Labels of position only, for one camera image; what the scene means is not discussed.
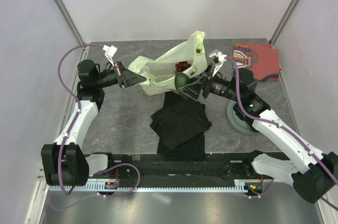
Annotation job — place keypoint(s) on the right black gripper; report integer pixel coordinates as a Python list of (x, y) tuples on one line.
[(194, 90)]

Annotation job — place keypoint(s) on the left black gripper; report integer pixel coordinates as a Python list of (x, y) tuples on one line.
[(128, 77)]

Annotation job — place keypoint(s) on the green avocado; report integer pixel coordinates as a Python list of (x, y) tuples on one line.
[(181, 80)]

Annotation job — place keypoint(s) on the red grape bunch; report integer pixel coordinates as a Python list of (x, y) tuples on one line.
[(182, 66)]

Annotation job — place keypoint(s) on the light green plastic bag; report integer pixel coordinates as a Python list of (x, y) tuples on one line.
[(160, 73)]

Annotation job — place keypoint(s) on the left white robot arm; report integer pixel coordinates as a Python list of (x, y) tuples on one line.
[(64, 162)]

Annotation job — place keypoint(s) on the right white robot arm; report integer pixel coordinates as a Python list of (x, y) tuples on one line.
[(310, 171)]

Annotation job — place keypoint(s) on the black folded cloth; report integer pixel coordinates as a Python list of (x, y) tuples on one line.
[(180, 125)]

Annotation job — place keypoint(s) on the grey-green round plate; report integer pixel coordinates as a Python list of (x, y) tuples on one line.
[(236, 122)]

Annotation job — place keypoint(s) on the red printed t-shirt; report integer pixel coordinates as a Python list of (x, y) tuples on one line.
[(261, 59)]

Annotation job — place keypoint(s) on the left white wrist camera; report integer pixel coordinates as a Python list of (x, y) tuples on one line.
[(110, 52)]

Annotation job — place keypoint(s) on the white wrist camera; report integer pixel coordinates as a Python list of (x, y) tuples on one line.
[(218, 58), (110, 52)]

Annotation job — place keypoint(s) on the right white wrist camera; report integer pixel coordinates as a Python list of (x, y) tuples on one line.
[(218, 58)]

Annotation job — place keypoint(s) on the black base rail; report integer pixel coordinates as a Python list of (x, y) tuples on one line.
[(227, 166)]

